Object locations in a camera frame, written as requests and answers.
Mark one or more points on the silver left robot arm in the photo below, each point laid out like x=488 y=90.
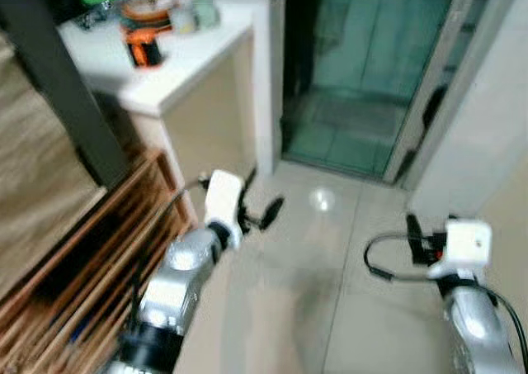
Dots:
x=177 y=283

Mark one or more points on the beige cloth fridge cover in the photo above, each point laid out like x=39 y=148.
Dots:
x=41 y=184

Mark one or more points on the white counter cabinet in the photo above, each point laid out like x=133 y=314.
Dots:
x=206 y=110

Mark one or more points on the glass sliding door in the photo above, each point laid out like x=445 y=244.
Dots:
x=363 y=60

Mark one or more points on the orange black gadget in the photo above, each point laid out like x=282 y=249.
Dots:
x=144 y=52

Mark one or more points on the wooden slatted rack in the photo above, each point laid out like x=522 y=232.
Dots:
x=82 y=300

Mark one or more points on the green mug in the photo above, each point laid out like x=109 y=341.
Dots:
x=206 y=13

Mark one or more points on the grey mug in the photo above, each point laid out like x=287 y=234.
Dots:
x=181 y=19

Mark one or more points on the orange plate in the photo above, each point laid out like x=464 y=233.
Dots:
x=148 y=17

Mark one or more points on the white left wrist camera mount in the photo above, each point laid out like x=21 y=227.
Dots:
x=221 y=196

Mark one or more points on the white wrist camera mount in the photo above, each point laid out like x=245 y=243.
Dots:
x=466 y=242
x=221 y=196

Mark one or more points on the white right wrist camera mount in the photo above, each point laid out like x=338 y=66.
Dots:
x=466 y=242

